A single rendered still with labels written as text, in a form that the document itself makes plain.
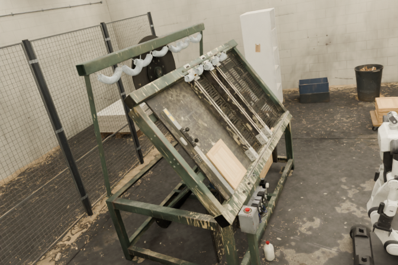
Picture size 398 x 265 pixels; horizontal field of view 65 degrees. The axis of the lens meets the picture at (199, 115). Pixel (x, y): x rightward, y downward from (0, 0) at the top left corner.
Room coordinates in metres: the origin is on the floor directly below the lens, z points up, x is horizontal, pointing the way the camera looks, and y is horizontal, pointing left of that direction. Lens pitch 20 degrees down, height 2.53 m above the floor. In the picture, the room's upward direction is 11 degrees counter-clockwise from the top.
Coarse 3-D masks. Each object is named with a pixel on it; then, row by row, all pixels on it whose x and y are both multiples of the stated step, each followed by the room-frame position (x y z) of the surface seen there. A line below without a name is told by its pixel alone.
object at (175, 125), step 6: (162, 114) 2.57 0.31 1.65; (168, 120) 2.54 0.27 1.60; (174, 126) 2.51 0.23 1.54; (180, 126) 2.54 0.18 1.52; (180, 132) 2.49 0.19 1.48; (186, 138) 2.47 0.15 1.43; (192, 150) 2.44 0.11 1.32; (198, 150) 2.45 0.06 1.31; (204, 156) 2.43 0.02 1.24; (204, 162) 2.39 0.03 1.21; (210, 168) 2.37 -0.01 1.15; (216, 174) 2.35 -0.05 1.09; (216, 180) 2.35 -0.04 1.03; (222, 180) 2.34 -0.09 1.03; (222, 186) 2.33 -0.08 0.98; (228, 186) 2.33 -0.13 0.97; (228, 192) 2.30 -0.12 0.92; (234, 192) 2.31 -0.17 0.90
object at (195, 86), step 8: (200, 64) 3.06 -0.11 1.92; (192, 80) 3.08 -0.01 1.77; (192, 88) 3.09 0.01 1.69; (200, 88) 3.06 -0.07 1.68; (200, 96) 3.05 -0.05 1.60; (208, 96) 3.04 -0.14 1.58; (208, 104) 3.01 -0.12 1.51; (216, 104) 3.02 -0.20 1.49; (216, 112) 2.97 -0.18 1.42; (224, 120) 2.93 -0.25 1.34; (232, 128) 2.89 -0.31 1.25; (232, 136) 2.90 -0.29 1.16; (240, 136) 2.89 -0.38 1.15; (240, 144) 2.86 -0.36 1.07; (248, 144) 2.86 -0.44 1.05; (248, 152) 2.82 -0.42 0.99
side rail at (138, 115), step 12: (144, 120) 2.35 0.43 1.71; (144, 132) 2.37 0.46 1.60; (156, 132) 2.32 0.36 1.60; (156, 144) 2.32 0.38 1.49; (168, 144) 2.29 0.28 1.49; (168, 156) 2.28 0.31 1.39; (180, 156) 2.27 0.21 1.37; (180, 168) 2.23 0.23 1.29; (192, 180) 2.18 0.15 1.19; (192, 192) 2.19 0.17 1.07; (204, 192) 2.13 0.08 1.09; (204, 204) 2.15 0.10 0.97; (216, 204) 2.10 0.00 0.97
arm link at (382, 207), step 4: (380, 204) 1.90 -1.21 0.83; (384, 204) 1.89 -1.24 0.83; (380, 208) 1.90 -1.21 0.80; (384, 208) 1.89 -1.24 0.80; (380, 212) 1.90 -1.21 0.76; (384, 212) 1.87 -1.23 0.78; (384, 216) 1.87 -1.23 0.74; (388, 216) 1.86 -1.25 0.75; (392, 216) 1.85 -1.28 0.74; (388, 220) 1.85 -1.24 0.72
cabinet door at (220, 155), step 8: (216, 144) 2.66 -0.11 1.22; (224, 144) 2.73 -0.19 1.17; (208, 152) 2.53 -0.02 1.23; (216, 152) 2.59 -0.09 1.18; (224, 152) 2.65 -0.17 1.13; (216, 160) 2.51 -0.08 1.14; (224, 160) 2.57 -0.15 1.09; (232, 160) 2.63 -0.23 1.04; (216, 168) 2.46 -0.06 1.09; (224, 168) 2.50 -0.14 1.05; (232, 168) 2.56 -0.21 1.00; (240, 168) 2.62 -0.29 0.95; (224, 176) 2.42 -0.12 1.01; (232, 176) 2.48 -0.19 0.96; (240, 176) 2.53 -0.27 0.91; (232, 184) 2.40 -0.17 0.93
